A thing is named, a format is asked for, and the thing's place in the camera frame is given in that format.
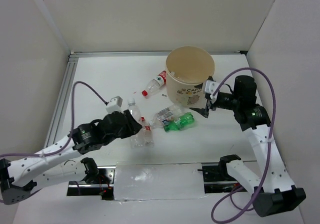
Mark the clear bottle white cap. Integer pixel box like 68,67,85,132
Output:
128,98,142,124

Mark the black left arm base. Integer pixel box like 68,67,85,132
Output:
66,165,116,201

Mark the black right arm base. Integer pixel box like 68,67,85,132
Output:
198,154,241,194

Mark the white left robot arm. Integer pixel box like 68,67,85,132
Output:
0,110,142,205

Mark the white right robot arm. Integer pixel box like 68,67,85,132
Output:
194,75,306,217

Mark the cream cartoon capybara bin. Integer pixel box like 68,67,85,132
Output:
165,46,215,107

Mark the red cap bottle near bin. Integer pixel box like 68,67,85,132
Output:
141,70,167,98

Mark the red cap bottle red label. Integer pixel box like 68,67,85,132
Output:
130,116,154,148

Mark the green plastic bottle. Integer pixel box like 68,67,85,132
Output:
163,112,195,132

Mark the clear bottle blue white label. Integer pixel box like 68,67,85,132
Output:
149,104,184,128

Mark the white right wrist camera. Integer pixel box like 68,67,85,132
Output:
202,80,220,100

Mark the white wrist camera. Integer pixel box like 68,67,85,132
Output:
106,96,123,114
202,80,220,100

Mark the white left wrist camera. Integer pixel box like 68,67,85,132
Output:
106,96,123,114

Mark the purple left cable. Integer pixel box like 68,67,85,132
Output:
0,81,111,204

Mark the purple cable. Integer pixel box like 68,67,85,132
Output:
211,68,276,223
0,81,111,204

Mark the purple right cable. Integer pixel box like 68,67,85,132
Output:
211,68,276,223

